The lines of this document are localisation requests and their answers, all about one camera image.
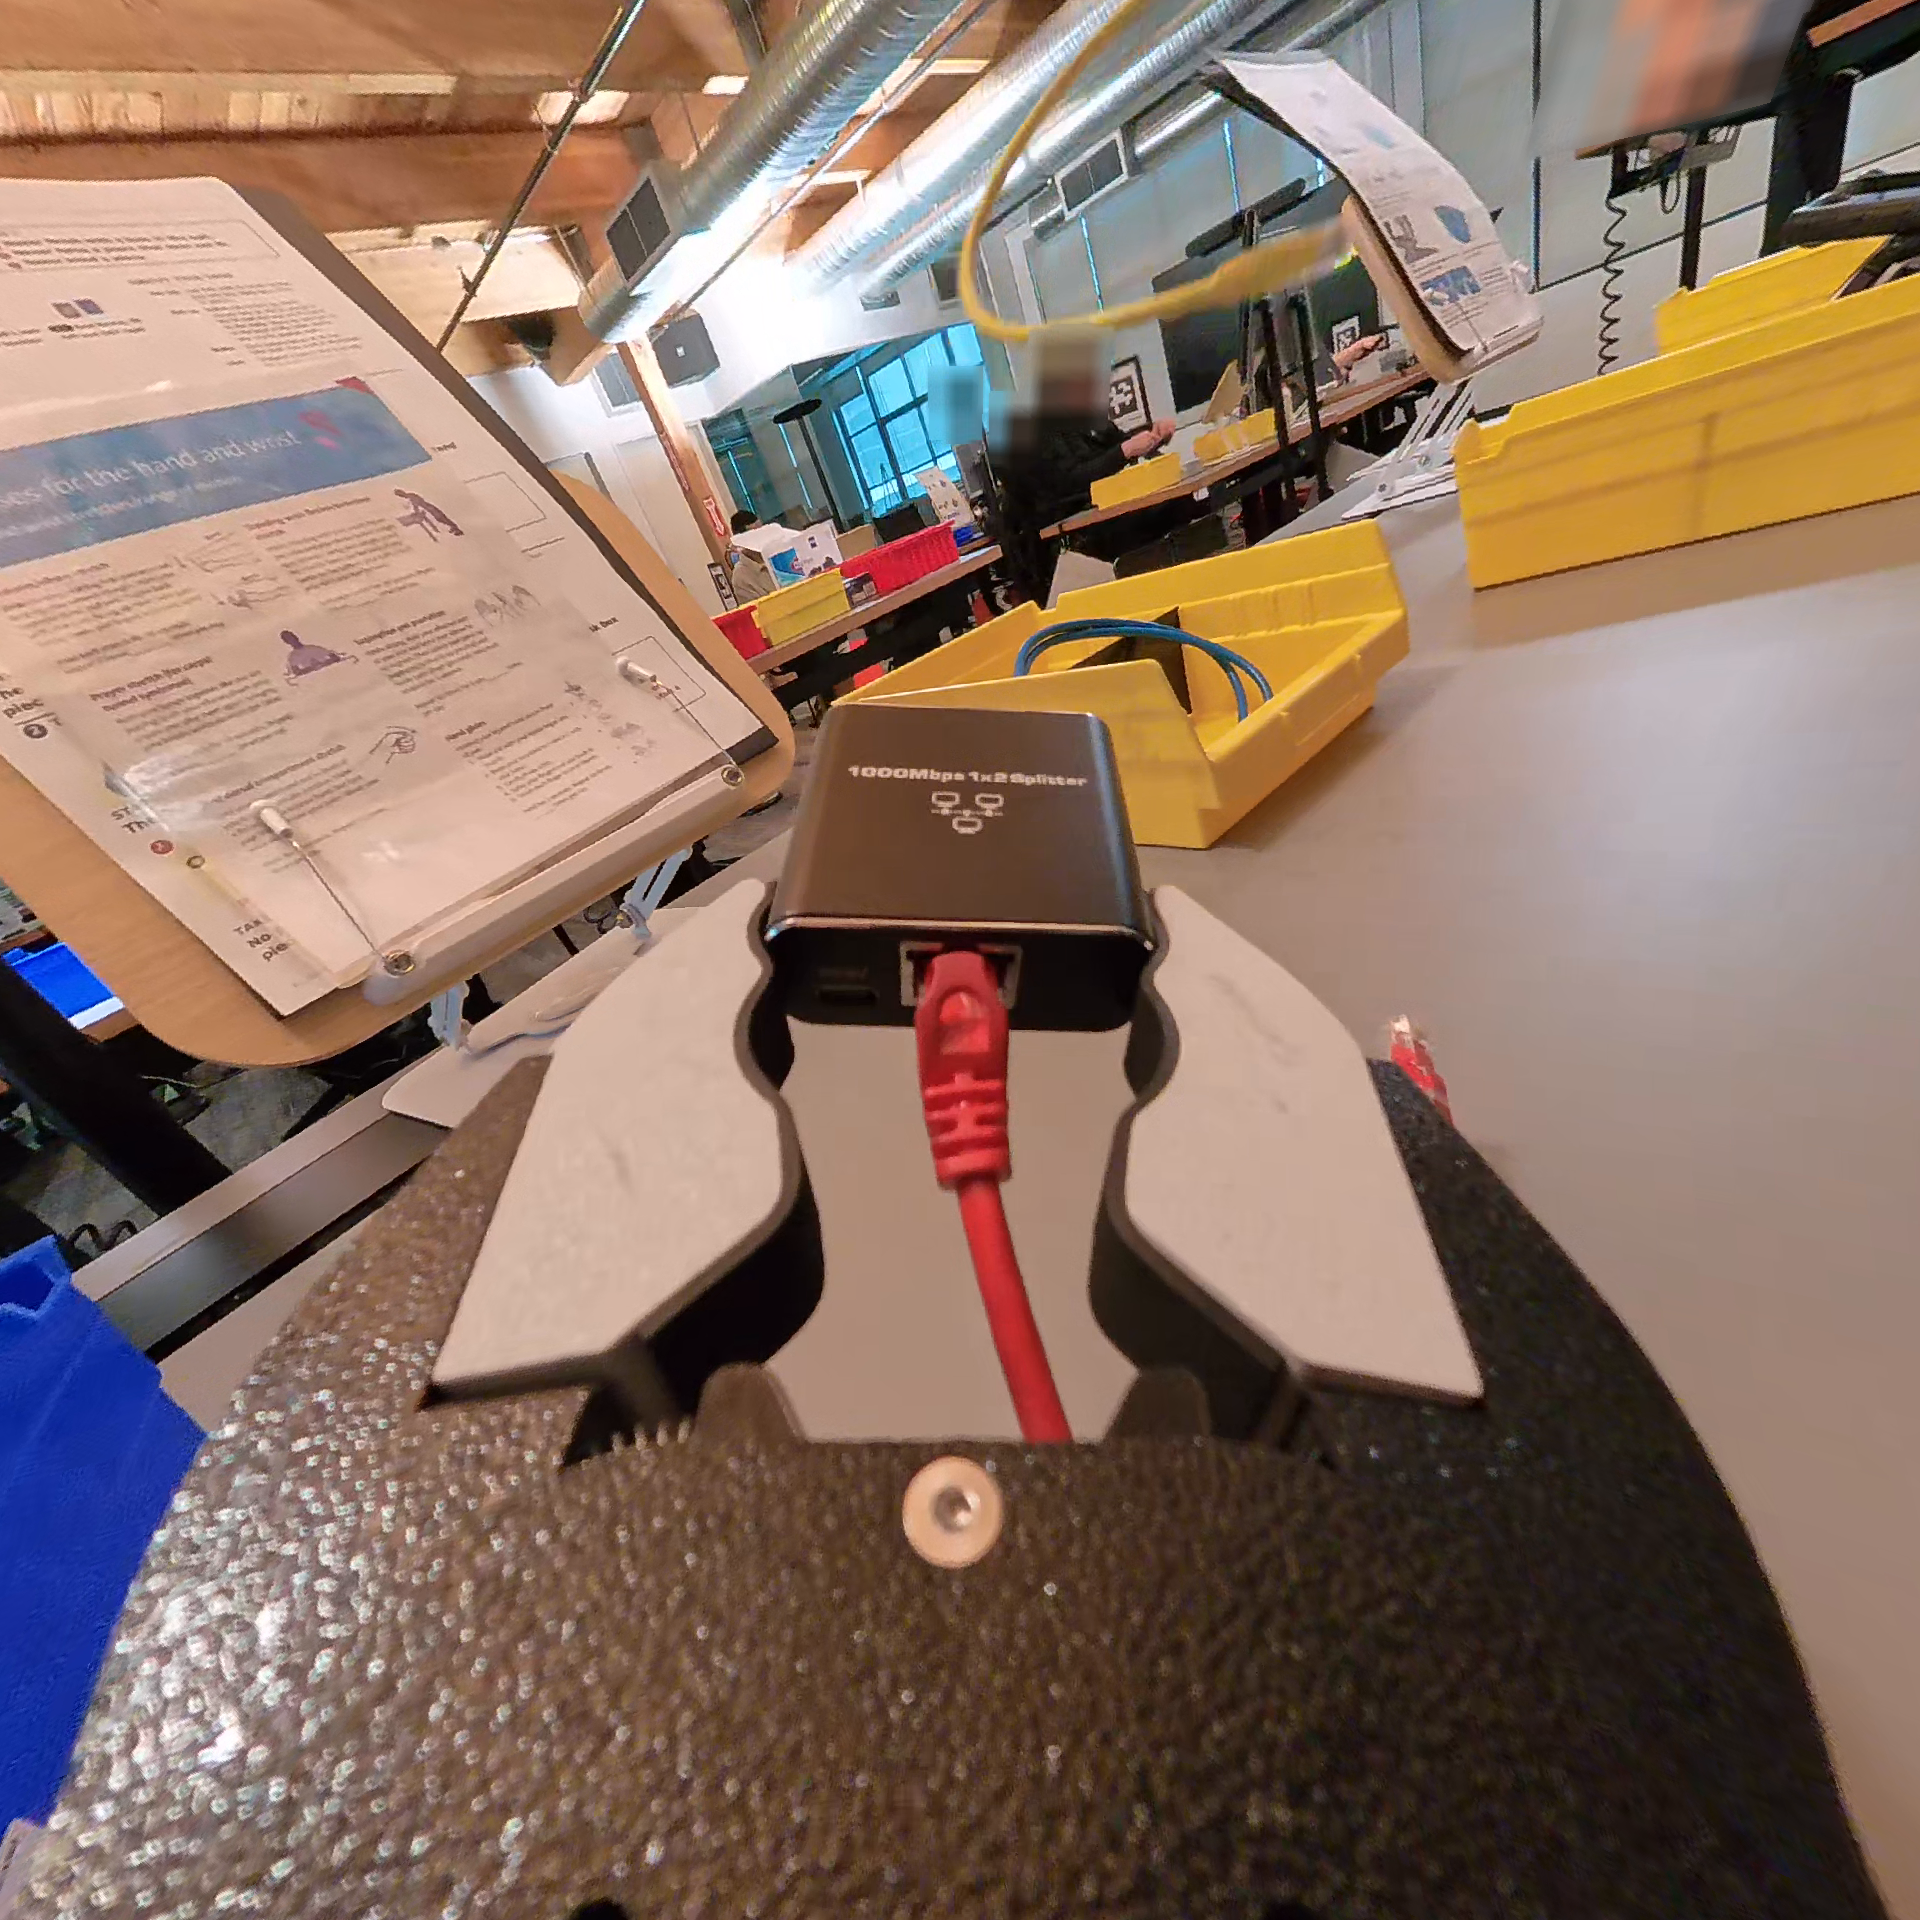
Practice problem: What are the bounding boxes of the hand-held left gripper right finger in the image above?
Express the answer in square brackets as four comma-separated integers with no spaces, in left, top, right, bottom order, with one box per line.
[1093,883,1488,1408]

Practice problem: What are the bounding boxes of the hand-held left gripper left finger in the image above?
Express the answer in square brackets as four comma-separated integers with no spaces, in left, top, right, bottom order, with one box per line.
[428,877,825,1411]

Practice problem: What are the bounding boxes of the red ethernet cable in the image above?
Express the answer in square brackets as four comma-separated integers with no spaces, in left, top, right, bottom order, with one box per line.
[913,943,1453,1443]

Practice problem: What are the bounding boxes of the black network splitter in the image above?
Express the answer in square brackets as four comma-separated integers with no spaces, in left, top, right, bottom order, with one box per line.
[766,703,1161,1032]

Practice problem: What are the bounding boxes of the blue ethernet cable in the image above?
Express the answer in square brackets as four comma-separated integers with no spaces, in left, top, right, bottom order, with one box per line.
[1017,617,1272,719]

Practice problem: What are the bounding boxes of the blue plastic bin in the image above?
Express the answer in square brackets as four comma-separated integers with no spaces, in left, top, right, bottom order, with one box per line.
[0,1235,204,1823]

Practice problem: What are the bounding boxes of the yellow ethernet cable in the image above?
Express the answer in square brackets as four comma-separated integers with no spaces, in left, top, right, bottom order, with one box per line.
[959,0,1352,337]

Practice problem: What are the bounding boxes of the black standing desk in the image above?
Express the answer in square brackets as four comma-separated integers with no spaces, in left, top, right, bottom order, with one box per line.
[1611,0,1920,295]

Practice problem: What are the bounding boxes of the instruction sheet on wooden stand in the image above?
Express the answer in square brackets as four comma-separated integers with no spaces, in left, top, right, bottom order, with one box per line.
[0,176,797,1129]

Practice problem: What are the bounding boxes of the printed instruction sheet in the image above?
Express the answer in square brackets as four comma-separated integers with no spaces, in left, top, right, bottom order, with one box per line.
[0,181,775,1014]

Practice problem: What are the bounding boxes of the red plastic bin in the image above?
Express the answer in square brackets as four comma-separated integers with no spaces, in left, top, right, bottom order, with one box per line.
[839,526,963,594]

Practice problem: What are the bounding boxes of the large yellow plastic bin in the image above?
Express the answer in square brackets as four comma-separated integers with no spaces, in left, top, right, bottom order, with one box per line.
[1654,238,1894,353]
[1455,277,1920,589]

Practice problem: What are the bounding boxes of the large black screen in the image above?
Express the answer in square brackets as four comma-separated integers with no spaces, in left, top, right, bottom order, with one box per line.
[1153,223,1352,413]

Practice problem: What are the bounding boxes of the wooden document stand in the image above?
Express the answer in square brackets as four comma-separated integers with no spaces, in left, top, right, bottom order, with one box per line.
[1207,56,1545,384]

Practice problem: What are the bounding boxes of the silver air duct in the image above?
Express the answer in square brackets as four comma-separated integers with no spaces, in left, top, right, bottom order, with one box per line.
[803,0,1397,295]
[576,0,963,344]

